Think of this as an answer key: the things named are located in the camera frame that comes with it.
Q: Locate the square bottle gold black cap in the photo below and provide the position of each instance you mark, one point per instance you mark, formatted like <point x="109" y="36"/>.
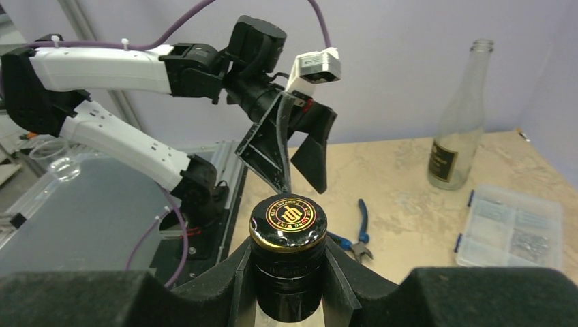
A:
<point x="288" y="239"/>

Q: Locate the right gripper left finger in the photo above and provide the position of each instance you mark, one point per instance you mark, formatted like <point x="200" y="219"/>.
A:
<point x="114" y="298"/>

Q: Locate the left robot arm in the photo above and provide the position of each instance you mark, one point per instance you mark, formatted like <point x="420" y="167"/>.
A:
<point x="254" y="48"/>

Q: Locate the tall clear glass bottle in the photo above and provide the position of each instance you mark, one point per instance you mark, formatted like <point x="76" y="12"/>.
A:
<point x="462" y="123"/>

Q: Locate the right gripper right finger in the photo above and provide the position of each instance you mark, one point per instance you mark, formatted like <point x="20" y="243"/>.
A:
<point x="446" y="296"/>

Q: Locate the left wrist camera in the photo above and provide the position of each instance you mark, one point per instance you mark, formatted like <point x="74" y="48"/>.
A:
<point x="313" y="68"/>

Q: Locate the clear plastic compartment box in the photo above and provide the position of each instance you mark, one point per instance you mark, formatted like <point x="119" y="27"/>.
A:
<point x="507" y="228"/>

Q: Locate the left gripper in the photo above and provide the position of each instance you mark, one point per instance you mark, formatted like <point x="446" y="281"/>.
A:
<point x="264" y="148"/>

